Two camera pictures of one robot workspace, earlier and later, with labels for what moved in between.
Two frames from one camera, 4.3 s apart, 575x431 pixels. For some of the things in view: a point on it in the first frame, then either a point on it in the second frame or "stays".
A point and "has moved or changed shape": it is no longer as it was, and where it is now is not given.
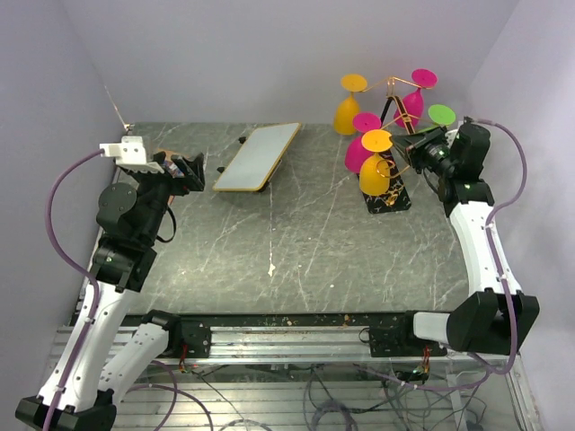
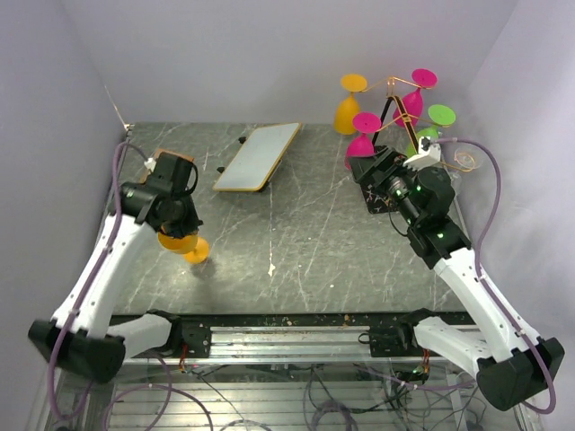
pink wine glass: [354, 151] stays
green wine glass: [440, 114] stays
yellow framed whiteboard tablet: [256, 161] stays
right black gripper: [411, 145] to [384, 165]
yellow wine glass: [375, 169] has moved or changed shape
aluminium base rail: [350, 338] stays
